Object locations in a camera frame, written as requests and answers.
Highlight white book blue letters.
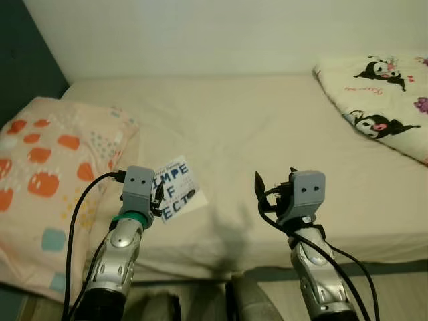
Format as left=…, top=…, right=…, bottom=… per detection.
left=152, top=155, right=209, bottom=225

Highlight pink pillow orange print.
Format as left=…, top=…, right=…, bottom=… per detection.
left=0, top=97, right=141, bottom=302

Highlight beige sheeted bed mattress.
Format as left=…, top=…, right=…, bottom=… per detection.
left=0, top=72, right=428, bottom=302

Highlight grey left robot leg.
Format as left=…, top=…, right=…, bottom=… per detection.
left=127, top=291, right=181, bottom=321

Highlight grey robot leg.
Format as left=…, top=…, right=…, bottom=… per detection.
left=127, top=291, right=181, bottom=321
left=224, top=274, right=285, bottom=321

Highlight grey right robot leg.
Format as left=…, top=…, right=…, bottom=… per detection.
left=224, top=274, right=285, bottom=321

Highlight white cartoon print blanket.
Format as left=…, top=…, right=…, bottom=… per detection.
left=313, top=55, right=428, bottom=165

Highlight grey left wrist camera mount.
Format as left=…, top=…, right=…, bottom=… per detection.
left=122, top=166, right=156, bottom=218

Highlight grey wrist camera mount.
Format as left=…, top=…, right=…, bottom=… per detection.
left=122, top=166, right=156, bottom=218
left=276, top=171, right=326, bottom=228

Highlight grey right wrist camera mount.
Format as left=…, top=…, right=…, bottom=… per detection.
left=276, top=171, right=326, bottom=228

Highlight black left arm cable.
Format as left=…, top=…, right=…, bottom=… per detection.
left=62, top=171, right=128, bottom=321

